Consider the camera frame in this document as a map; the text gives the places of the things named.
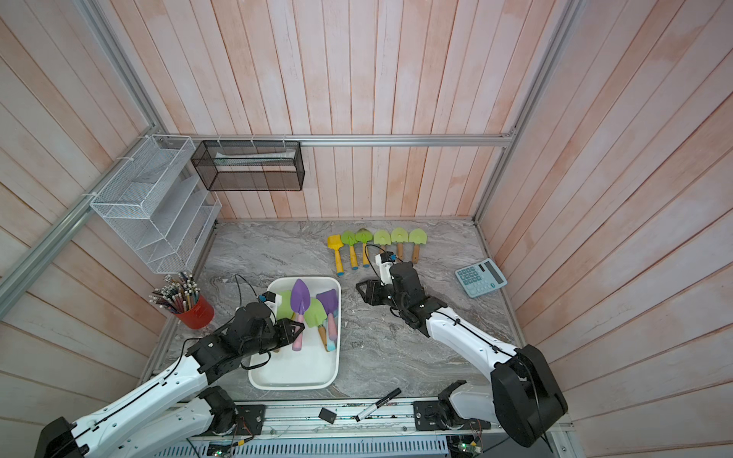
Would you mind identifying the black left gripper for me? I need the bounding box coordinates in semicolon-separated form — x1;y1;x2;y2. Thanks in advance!
241;318;307;358

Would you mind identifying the white plastic storage box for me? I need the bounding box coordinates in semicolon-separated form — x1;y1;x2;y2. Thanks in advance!
248;277;342;390

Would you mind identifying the green shovel wooden handle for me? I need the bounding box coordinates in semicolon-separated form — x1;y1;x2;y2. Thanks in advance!
373;230;391;251
391;227;410;259
408;228;428;264

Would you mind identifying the green shovel orange handle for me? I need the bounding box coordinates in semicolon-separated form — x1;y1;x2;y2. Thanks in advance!
355;228;373;267

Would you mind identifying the green shovel yellow handle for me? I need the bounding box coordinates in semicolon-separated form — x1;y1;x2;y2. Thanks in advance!
341;231;359;270

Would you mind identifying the yellow square shovel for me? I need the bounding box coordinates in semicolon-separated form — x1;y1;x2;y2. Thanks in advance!
328;235;345;277

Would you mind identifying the large green shovel blade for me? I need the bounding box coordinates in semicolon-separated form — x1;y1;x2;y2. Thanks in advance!
276;291;295;320

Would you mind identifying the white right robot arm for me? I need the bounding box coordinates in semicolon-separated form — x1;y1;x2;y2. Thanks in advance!
356;252;568;448

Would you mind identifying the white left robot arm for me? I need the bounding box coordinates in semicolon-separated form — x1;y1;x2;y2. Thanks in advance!
34;303;305;457

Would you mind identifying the light blue calculator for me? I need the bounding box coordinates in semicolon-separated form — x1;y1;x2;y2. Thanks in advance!
455;259;508;298

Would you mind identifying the small black square block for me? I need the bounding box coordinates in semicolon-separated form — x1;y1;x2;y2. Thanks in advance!
318;408;337;425

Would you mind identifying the red pencil cup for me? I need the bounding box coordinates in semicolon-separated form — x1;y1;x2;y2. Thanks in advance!
175;296;216;330

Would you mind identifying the black marker pen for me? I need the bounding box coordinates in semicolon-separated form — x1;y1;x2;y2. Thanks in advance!
354;387;402;423

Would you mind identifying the green trowel wooden handle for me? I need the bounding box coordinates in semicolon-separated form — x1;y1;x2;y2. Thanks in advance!
305;298;328;348

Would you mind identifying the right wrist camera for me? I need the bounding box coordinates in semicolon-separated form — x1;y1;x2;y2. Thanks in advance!
375;252;396;284

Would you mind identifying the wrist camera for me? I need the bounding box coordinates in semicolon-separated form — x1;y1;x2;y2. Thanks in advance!
258;291;278;303
375;252;396;284

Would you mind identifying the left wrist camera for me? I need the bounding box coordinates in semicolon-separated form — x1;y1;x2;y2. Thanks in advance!
258;291;278;303

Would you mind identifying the purple shovel pink handle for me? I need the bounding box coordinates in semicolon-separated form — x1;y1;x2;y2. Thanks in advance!
316;289;339;343

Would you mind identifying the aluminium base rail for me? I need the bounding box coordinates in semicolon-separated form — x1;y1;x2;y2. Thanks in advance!
113;394;574;458

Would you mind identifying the black wire mesh basket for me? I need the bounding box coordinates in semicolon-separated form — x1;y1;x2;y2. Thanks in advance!
191;139;305;192

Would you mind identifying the white wire mesh shelf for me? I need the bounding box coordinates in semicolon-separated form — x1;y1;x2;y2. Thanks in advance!
91;135;221;274

